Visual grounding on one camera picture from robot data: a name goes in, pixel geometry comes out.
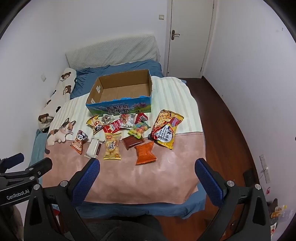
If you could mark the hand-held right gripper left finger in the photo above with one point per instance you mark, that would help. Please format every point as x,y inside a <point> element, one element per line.
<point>86,177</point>

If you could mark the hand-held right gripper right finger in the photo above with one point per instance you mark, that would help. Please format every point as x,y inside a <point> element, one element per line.
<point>208,183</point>

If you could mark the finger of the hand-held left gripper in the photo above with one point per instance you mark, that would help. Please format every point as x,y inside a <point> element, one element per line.
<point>40,165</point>
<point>12,160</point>

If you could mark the yellow rice cracker packet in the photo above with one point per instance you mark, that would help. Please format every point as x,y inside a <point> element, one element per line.
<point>112,146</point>

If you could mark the red white snack packet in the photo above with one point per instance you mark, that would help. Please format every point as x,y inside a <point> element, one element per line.
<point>106,128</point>
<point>116,125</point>

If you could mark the printed cardboard box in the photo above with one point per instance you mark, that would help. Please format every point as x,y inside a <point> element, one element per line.
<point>122,92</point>

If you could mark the person's left forearm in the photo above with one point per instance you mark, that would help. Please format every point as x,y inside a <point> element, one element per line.
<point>12,222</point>

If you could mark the white brown snack packet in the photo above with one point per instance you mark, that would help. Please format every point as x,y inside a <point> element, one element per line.
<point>93,148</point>

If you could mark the orange panda snack packet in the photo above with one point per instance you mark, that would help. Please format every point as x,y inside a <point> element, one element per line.
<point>79,141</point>

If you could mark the yellow panda snack packet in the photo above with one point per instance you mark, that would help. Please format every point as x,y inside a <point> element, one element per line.
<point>93,124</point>

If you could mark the grey power strip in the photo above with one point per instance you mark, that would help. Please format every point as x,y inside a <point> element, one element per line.
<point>265,168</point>

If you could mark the cat print striped blanket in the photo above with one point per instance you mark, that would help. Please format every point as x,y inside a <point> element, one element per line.
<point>148,176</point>

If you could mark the grey cat snack packet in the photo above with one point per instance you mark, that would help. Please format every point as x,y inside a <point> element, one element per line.
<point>106,118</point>

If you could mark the white orange snack packet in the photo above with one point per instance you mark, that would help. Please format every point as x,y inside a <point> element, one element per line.
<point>126,121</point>

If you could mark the large yellow chips bag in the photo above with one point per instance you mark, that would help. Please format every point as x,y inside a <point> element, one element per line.
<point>166,128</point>

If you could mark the colourful candy packet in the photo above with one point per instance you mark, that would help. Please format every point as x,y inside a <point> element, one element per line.
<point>138,130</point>

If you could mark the pile of small household things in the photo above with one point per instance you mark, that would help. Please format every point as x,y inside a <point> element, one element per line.
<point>277,210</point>

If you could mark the bear print pillow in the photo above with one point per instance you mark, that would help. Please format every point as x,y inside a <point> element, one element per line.
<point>60,92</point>

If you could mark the red triangular snack packet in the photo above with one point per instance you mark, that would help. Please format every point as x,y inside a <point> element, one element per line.
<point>141,118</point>

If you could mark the white quilted headboard cushion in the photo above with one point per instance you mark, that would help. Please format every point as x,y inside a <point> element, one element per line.
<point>111,51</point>

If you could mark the white door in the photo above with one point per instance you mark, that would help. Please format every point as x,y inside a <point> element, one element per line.
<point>192,39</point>

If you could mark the white light switch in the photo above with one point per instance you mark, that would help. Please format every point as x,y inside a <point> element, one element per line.
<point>161,17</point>

